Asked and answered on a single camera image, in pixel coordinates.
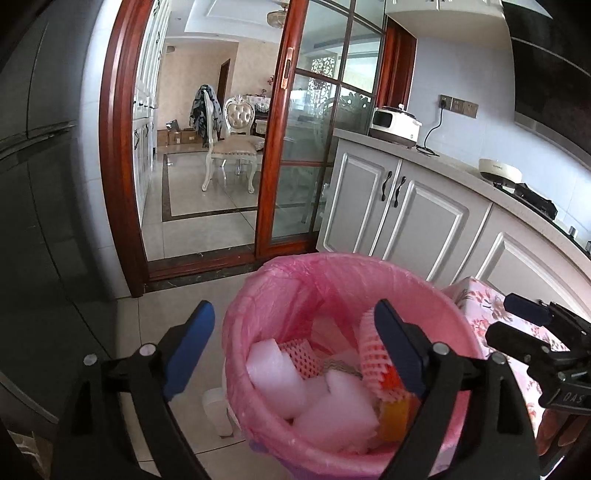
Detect dark patterned clothes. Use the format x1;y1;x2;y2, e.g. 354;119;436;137
191;84;228;139

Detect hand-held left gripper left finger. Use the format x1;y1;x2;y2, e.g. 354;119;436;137
54;300;216;480

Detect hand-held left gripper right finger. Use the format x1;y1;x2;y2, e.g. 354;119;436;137
374;299;543;480

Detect person's right hand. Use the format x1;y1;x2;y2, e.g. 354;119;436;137
536;402;591;460

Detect cardboard boxes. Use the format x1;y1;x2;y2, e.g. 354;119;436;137
157;119;200;145

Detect white foam blocks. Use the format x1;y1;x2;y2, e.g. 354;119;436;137
246;339;303;420

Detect white wall cabinet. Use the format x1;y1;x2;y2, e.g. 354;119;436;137
385;0;511;35

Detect white tufted dining chair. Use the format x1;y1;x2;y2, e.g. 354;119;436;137
224;93;258;137

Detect black range hood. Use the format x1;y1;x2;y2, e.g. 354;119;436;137
501;0;591;169

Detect white plastic container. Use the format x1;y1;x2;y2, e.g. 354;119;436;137
202;387;243;438

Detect black gas stove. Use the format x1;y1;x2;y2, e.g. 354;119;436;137
494;182;591;252

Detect pink-lined waste bin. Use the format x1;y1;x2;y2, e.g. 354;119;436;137
221;251;490;480

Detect dark refrigerator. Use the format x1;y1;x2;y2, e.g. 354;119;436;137
0;0;116;435

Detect white kitchen base cabinet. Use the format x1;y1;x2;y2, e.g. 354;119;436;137
316;127;591;319

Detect brass wall outlet panel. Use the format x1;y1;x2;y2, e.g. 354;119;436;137
438;95;479;118

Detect pink foam fruit net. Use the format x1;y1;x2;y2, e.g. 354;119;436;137
279;338;324;380

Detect green wavy striped cloth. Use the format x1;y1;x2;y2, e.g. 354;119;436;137
322;359;363;376

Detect wooden door frame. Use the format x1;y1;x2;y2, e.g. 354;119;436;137
99;0;416;298

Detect white hall cabinet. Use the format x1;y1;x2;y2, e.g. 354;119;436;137
131;0;168;217

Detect black power cable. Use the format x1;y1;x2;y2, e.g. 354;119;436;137
416;104;446;158

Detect pink floral tablecloth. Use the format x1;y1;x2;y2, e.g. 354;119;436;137
443;276;573;416

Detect white electric pan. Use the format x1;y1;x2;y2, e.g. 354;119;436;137
478;158;523;184

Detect white rice cooker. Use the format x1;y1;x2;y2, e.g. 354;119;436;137
368;105;421;148

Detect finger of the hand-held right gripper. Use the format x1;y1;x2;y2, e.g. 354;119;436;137
486;320;573;370
503;293;591;344

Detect wooden sliding glass door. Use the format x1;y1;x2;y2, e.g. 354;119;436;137
254;0;386;259

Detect small white foam piece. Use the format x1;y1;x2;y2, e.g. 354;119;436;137
323;369;365;402

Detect pink foam net with orange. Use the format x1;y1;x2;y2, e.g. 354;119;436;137
359;308;419;407

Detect white foam block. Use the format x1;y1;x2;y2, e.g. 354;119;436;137
293;388;384;454

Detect yellow fruit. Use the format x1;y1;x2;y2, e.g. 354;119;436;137
379;396;422;444

